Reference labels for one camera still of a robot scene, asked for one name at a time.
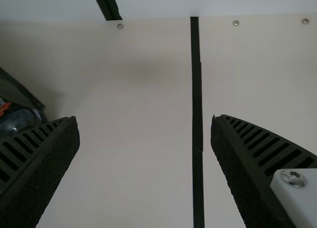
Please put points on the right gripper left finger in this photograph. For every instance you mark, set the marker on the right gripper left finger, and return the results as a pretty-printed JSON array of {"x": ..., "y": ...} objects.
[{"x": 32, "y": 178}]

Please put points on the black strip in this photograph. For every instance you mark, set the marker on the black strip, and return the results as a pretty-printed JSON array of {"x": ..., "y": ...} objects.
[{"x": 197, "y": 114}]

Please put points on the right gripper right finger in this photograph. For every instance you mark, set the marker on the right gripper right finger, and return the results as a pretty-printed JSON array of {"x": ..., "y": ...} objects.
[{"x": 267, "y": 188}]

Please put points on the black post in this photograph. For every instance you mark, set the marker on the black post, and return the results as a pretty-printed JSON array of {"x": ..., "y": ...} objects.
[{"x": 107, "y": 5}]

